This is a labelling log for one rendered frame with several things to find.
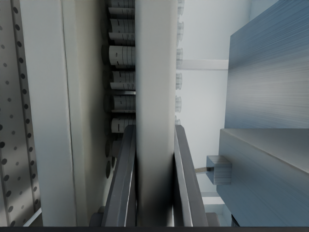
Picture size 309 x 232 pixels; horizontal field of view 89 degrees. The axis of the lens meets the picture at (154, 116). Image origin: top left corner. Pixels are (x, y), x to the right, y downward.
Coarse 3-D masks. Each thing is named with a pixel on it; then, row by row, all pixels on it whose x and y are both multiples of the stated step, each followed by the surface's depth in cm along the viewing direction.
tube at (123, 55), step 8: (104, 48) 11; (112, 48) 11; (120, 48) 11; (128, 48) 11; (104, 56) 11; (112, 56) 11; (120, 56) 11; (128, 56) 11; (176, 56) 11; (104, 64) 12; (112, 64) 11; (120, 64) 11; (128, 64) 11; (176, 64) 11
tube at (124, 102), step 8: (104, 96) 12; (112, 96) 12; (120, 96) 12; (128, 96) 12; (176, 96) 12; (104, 104) 11; (112, 104) 11; (120, 104) 11; (128, 104) 11; (176, 104) 11; (120, 112) 12; (128, 112) 12; (176, 112) 12
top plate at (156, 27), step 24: (144, 0) 7; (168, 0) 7; (144, 24) 7; (168, 24) 7; (144, 48) 7; (168, 48) 7; (144, 72) 7; (168, 72) 7; (144, 96) 8; (168, 96) 8; (144, 120) 8; (168, 120) 8; (144, 144) 8; (168, 144) 8; (144, 168) 8; (168, 168) 8; (144, 192) 8; (168, 192) 8; (144, 216) 8; (168, 216) 8
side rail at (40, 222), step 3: (39, 216) 14; (36, 219) 14; (39, 219) 14; (33, 222) 13; (36, 222) 13; (39, 222) 13; (42, 222) 13; (30, 225) 13; (33, 225) 13; (36, 225) 13; (39, 225) 13; (42, 225) 13
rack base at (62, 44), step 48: (48, 0) 7; (96, 0) 10; (48, 48) 7; (96, 48) 10; (48, 96) 7; (96, 96) 10; (48, 144) 8; (96, 144) 10; (48, 192) 8; (96, 192) 10
